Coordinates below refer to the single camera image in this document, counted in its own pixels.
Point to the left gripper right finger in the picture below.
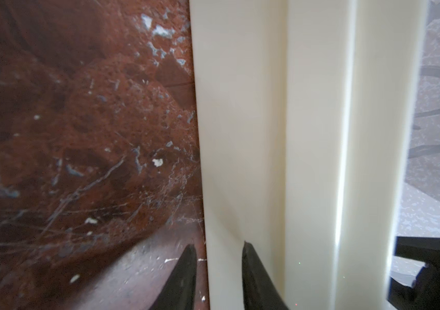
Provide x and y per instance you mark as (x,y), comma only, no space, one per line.
(258,290)

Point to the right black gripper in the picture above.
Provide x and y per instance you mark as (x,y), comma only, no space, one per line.
(425,293)

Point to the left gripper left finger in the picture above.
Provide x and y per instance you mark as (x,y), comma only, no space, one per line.
(178,292)

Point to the cream plastic wrap dispenser base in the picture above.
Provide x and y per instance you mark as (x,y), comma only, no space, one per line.
(240,74)

